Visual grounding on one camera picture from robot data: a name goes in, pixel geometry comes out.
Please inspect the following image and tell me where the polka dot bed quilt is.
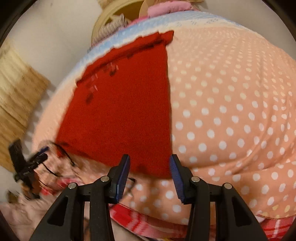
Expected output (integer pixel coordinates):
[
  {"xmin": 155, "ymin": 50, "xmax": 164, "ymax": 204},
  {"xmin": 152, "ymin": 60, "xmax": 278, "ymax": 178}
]
[{"xmin": 33, "ymin": 11, "xmax": 295, "ymax": 219}]

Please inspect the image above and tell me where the cream wooden headboard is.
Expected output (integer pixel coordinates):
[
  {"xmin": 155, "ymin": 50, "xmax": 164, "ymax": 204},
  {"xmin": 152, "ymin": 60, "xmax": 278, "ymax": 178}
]
[{"xmin": 91, "ymin": 1, "xmax": 148, "ymax": 47}]

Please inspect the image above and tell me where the red knitted embroidered sweater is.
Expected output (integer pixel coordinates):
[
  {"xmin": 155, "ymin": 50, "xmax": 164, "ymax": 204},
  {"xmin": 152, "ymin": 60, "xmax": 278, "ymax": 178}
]
[{"xmin": 56, "ymin": 31, "xmax": 174, "ymax": 178}]

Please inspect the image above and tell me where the striped pillow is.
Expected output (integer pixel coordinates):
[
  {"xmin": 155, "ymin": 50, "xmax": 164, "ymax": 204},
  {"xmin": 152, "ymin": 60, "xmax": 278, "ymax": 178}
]
[{"xmin": 91, "ymin": 14, "xmax": 128, "ymax": 47}]

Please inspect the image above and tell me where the red plaid bed sheet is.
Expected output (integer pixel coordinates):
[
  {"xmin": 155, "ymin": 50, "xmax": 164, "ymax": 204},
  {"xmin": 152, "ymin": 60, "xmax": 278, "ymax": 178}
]
[{"xmin": 39, "ymin": 178, "xmax": 296, "ymax": 241}]

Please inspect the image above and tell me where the pink pillow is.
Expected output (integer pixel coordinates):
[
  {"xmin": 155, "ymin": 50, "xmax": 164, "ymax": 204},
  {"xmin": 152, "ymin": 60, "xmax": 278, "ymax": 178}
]
[{"xmin": 147, "ymin": 1, "xmax": 198, "ymax": 18}]

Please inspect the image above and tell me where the beige side curtain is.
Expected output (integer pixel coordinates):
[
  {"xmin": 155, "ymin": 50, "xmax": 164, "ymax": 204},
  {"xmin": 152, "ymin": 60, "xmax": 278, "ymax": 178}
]
[{"xmin": 0, "ymin": 42, "xmax": 50, "ymax": 172}]

